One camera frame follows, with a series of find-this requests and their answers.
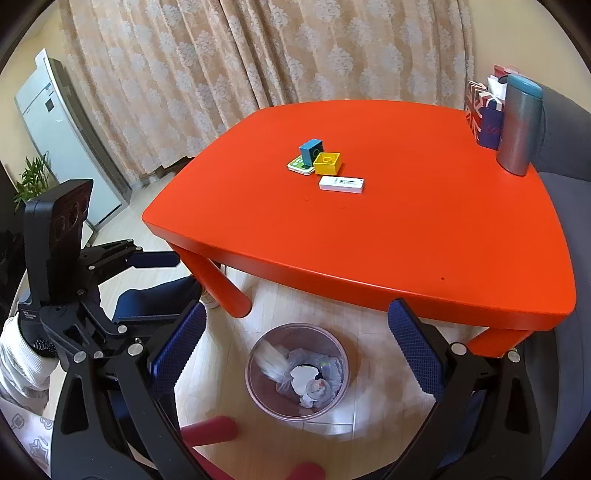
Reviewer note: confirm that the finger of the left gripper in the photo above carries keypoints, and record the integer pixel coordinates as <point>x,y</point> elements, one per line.
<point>103,262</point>
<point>169,298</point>

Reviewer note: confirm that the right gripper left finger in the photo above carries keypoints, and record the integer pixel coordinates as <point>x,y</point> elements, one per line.
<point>111,423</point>

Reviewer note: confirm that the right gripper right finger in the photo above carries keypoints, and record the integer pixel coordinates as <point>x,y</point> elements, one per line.
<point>484,423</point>

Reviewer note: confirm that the green white handheld game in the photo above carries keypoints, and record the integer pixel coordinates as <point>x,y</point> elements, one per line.
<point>297,166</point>

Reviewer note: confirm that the blue toy block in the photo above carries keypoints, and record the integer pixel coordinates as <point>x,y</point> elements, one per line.
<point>310,150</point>

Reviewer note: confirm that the yellow toy block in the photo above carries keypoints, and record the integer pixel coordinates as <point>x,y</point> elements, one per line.
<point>328,164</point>

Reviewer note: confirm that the white tissue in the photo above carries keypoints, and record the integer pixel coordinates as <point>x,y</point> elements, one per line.
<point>272,362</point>

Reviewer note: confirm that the clear lidded plastic container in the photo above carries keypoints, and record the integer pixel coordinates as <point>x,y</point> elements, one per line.
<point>318,390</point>

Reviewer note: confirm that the white sleeved forearm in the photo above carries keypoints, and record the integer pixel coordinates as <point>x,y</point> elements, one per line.
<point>25,383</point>

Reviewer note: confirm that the clear trash bin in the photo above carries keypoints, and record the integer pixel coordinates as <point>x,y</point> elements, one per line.
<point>302,344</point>

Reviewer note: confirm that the black gloved hand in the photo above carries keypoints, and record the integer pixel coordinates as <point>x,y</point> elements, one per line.
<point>35,337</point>

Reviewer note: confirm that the green potted plant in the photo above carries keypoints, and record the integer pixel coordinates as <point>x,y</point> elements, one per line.
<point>33,181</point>

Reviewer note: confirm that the white air conditioner unit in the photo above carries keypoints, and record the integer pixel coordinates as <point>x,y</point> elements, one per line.
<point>61,131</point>

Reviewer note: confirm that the beige patterned curtain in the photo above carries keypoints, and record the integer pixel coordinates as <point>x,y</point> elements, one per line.
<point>163,79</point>

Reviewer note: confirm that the red table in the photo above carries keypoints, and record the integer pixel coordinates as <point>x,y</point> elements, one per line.
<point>439,223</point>

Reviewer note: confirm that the white small carton box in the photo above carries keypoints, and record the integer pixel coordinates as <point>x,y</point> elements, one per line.
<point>341,184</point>

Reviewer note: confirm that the grey sofa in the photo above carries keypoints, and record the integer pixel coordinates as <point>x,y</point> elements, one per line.
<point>558,360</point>

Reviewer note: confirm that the union jack tissue box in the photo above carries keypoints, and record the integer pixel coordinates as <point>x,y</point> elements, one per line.
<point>485,114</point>

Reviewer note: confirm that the grey thermos blue lid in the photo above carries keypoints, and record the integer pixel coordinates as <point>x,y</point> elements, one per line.
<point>521,124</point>

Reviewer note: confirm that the pink storage box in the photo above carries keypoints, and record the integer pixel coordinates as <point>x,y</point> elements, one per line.
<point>502,72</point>

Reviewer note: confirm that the left camera box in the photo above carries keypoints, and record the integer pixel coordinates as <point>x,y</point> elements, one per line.
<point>53,224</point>

